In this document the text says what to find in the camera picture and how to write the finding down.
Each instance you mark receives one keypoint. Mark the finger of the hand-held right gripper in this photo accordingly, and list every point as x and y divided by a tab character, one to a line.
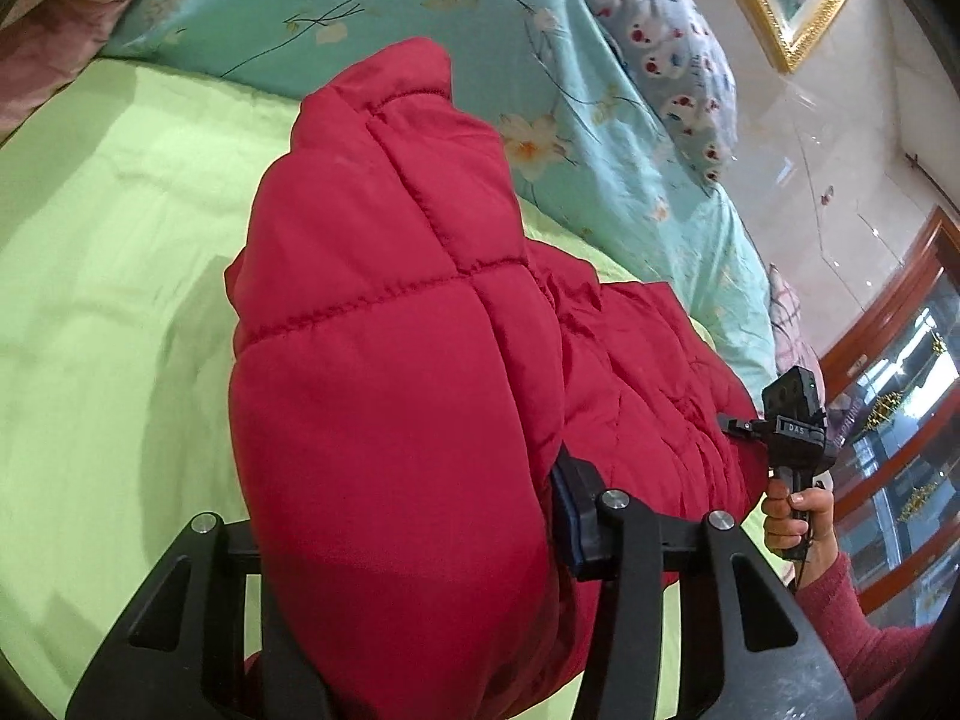
742	426

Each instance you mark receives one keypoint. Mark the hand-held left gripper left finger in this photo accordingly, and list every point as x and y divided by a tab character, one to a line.
187	600

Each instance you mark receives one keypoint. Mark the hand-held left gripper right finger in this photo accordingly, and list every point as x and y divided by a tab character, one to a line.
581	525

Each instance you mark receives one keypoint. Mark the red quilted jacket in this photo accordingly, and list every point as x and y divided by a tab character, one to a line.
390	390

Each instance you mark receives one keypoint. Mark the person's right forearm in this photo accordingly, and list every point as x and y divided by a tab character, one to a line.
847	637

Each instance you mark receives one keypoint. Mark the person's right hand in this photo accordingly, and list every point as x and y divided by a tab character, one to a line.
814	517

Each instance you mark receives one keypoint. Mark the pink plaid pillow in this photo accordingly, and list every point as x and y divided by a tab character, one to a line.
795	337

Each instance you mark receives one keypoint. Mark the wooden glass cabinet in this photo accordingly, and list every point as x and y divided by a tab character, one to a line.
900	420

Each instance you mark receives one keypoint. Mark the dark curtain rod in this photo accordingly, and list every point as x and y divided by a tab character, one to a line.
930	169

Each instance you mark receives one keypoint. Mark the green bed sheet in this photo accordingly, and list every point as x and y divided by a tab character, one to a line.
112	277

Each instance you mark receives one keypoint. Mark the dotted print pillow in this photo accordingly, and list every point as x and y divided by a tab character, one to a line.
660	52

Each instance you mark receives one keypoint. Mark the teal floral quilt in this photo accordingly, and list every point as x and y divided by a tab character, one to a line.
390	7

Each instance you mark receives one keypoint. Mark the pink quilt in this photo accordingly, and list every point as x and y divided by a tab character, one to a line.
45	15

